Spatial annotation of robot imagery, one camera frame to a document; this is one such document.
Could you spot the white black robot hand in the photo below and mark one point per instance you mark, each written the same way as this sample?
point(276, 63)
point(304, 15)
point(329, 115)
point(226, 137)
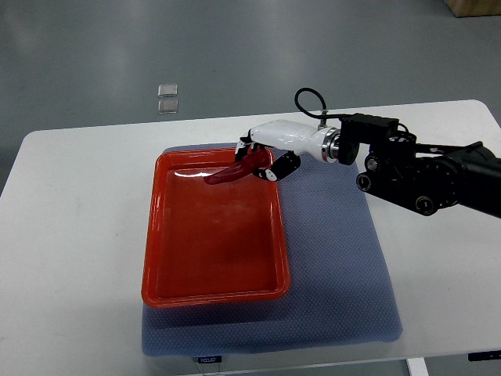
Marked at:
point(295, 139)

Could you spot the red pepper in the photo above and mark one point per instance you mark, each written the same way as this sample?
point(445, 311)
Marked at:
point(245, 166)

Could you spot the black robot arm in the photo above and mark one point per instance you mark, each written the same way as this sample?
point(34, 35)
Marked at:
point(422, 178)

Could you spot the red plastic tray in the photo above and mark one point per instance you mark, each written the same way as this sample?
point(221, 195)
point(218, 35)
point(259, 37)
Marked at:
point(209, 244)

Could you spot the lower metal floor plate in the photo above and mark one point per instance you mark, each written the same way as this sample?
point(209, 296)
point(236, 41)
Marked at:
point(167, 106)

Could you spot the metal floor plate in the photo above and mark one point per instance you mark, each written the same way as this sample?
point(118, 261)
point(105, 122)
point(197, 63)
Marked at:
point(167, 106)
point(167, 90)

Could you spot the upper metal floor plate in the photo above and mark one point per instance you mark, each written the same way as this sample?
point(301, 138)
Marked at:
point(167, 90)

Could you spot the blue-grey textured mat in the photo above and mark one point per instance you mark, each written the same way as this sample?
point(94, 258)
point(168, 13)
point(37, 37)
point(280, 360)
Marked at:
point(340, 290)

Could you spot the cardboard box corner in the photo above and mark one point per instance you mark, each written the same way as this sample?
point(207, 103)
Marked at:
point(473, 8)

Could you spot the black table control label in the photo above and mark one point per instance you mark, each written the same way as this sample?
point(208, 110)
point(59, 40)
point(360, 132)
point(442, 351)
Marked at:
point(209, 359)

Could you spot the white table leg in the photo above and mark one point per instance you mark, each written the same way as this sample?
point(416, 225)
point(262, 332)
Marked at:
point(417, 367)

